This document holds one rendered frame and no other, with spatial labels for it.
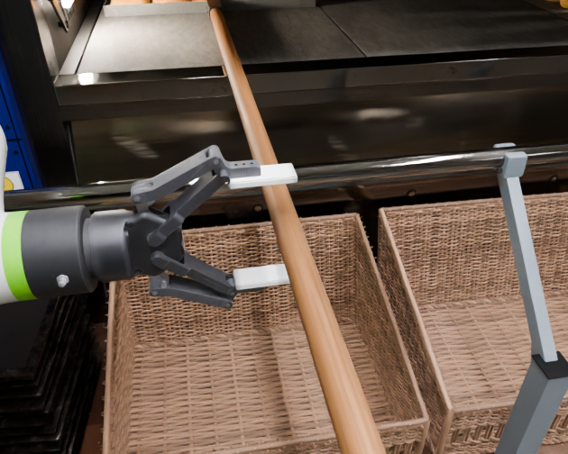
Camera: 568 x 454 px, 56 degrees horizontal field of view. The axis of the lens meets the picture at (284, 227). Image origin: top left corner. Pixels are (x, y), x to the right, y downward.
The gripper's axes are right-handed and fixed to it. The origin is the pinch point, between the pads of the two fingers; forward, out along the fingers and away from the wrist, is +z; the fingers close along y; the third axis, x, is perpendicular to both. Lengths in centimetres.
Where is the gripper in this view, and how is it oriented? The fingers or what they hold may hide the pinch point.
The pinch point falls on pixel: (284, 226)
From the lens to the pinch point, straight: 59.4
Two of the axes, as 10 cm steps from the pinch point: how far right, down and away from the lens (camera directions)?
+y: 0.0, 8.1, 5.8
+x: 1.9, 5.7, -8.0
